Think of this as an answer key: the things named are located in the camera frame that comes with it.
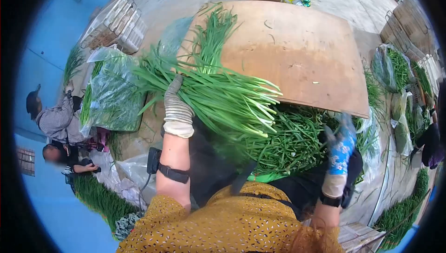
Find clear bag full of chives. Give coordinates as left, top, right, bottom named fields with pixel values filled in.
left=79, top=45, right=148, bottom=137
left=390, top=90, right=416, bottom=157
left=370, top=43, right=416, bottom=94

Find grey patterned cloth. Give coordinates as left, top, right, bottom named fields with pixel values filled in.
left=114, top=212, right=141, bottom=242

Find crumpled clear plastic sheets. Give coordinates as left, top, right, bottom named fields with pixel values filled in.
left=89, top=148, right=159, bottom=212

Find large bundle of green chives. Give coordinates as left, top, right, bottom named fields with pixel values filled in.
left=133, top=42, right=283, bottom=138

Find person's legs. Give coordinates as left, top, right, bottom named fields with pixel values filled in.
left=188, top=117, right=364, bottom=219

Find black wrist band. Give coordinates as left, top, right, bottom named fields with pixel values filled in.
left=319, top=187, right=353, bottom=209
left=146, top=147, right=191, bottom=184

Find empty clear plastic bag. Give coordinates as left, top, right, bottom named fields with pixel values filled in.
left=158, top=15, right=194, bottom=58

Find person's left fingers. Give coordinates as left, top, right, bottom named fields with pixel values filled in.
left=167, top=75, right=184, bottom=95

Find small bundle of green chives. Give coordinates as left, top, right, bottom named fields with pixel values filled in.
left=190, top=3, right=242, bottom=76

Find person's body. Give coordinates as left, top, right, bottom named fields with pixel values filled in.
left=116, top=181, right=345, bottom=253

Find person's right hand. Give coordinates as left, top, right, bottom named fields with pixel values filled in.
left=321, top=113, right=358, bottom=198

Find stack of white plastic crates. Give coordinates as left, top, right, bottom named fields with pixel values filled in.
left=79, top=0, right=149, bottom=56

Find person's left hand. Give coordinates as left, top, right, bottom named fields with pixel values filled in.
left=163, top=75, right=195, bottom=139

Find pile of chives in bag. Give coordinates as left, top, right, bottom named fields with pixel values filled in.
left=223, top=102, right=382, bottom=178

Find brown wooden board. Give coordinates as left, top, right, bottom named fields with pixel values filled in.
left=177, top=0, right=370, bottom=119

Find stack of brown crates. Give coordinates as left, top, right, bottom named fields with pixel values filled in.
left=379, top=0, right=440, bottom=62

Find heap of chives on floor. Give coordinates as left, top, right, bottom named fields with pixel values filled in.
left=63, top=43, right=86, bottom=87
left=372, top=167, right=430, bottom=251
left=72, top=174, right=141, bottom=233

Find person's right fingers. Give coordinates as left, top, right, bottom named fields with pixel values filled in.
left=325, top=113, right=358, bottom=144

